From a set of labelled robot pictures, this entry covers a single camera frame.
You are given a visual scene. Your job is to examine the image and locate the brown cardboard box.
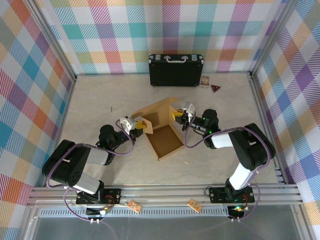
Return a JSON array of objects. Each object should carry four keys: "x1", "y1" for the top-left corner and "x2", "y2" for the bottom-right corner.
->
[{"x1": 131, "y1": 97, "x2": 186, "y2": 162}]

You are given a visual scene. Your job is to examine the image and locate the small printed card pack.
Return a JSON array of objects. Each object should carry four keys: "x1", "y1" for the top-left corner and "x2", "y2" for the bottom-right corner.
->
[{"x1": 199, "y1": 75, "x2": 210, "y2": 89}]

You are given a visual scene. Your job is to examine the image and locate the orange printed tag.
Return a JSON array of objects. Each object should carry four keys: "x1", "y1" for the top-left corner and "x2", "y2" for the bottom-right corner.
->
[
  {"x1": 127, "y1": 200, "x2": 143, "y2": 213},
  {"x1": 187, "y1": 198, "x2": 203, "y2": 213}
]

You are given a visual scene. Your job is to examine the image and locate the left black connector board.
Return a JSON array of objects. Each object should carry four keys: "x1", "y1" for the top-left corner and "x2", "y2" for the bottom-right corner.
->
[{"x1": 86, "y1": 206, "x2": 112, "y2": 217}]

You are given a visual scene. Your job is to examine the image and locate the black connector board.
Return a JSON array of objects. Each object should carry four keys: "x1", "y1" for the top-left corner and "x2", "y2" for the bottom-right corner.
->
[
  {"x1": 227, "y1": 204, "x2": 247, "y2": 218},
  {"x1": 86, "y1": 206, "x2": 112, "y2": 217}
]

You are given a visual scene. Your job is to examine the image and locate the right black connector board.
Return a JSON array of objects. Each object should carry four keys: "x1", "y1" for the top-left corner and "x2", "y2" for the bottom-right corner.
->
[{"x1": 227, "y1": 204, "x2": 247, "y2": 218}]

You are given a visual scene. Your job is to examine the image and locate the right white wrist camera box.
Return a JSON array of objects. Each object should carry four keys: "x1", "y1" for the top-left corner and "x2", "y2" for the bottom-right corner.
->
[{"x1": 181, "y1": 101, "x2": 196, "y2": 119}]

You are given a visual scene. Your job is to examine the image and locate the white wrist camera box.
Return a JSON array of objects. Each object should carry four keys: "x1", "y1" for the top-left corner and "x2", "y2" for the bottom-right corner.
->
[
  {"x1": 181, "y1": 101, "x2": 196, "y2": 119},
  {"x1": 118, "y1": 115, "x2": 138, "y2": 135}
]

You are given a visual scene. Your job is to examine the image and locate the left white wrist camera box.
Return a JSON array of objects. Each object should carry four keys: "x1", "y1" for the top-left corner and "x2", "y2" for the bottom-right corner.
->
[{"x1": 118, "y1": 115, "x2": 138, "y2": 135}]

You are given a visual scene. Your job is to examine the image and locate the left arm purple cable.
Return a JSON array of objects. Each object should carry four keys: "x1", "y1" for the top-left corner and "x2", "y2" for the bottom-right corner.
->
[{"x1": 46, "y1": 118, "x2": 136, "y2": 225}]

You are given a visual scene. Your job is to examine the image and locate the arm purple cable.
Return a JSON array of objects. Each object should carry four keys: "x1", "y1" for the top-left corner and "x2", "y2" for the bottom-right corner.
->
[
  {"x1": 184, "y1": 116, "x2": 272, "y2": 223},
  {"x1": 46, "y1": 118, "x2": 136, "y2": 225}
]

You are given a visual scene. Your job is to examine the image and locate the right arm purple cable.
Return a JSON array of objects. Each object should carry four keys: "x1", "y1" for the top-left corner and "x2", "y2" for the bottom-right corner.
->
[{"x1": 184, "y1": 116, "x2": 272, "y2": 223}]

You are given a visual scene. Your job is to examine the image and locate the black briefcase with white handle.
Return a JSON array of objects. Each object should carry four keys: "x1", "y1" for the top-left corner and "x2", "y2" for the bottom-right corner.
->
[{"x1": 147, "y1": 53, "x2": 205, "y2": 88}]

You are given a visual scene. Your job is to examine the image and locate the right aluminium side rail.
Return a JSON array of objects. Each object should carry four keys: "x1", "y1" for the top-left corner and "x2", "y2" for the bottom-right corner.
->
[{"x1": 248, "y1": 72, "x2": 288, "y2": 185}]

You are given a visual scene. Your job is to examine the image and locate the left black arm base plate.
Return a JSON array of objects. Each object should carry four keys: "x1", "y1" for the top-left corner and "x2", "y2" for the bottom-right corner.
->
[{"x1": 75, "y1": 187, "x2": 123, "y2": 206}]

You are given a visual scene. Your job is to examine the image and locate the aluminium frame rail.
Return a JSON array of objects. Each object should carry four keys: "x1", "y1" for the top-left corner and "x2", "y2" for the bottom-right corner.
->
[{"x1": 26, "y1": 183, "x2": 305, "y2": 208}]

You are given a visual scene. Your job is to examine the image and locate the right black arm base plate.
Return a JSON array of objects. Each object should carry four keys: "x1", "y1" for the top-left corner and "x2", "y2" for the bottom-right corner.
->
[{"x1": 208, "y1": 186, "x2": 256, "y2": 204}]

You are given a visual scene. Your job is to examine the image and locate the slotted grey cable duct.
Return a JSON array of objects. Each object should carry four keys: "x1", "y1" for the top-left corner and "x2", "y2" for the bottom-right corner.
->
[{"x1": 38, "y1": 208, "x2": 231, "y2": 218}]

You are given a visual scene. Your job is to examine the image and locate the right aluminium frame post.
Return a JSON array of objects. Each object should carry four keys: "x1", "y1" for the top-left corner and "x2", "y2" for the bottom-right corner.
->
[{"x1": 249, "y1": 0, "x2": 300, "y2": 78}]

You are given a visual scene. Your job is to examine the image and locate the aluminium frame post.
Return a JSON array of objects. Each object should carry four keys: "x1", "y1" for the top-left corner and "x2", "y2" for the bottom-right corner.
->
[
  {"x1": 23, "y1": 0, "x2": 77, "y2": 82},
  {"x1": 249, "y1": 0, "x2": 300, "y2": 78}
]

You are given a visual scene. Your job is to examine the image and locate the left aluminium frame post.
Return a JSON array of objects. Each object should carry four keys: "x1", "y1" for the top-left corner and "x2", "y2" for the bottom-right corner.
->
[{"x1": 23, "y1": 0, "x2": 77, "y2": 82}]

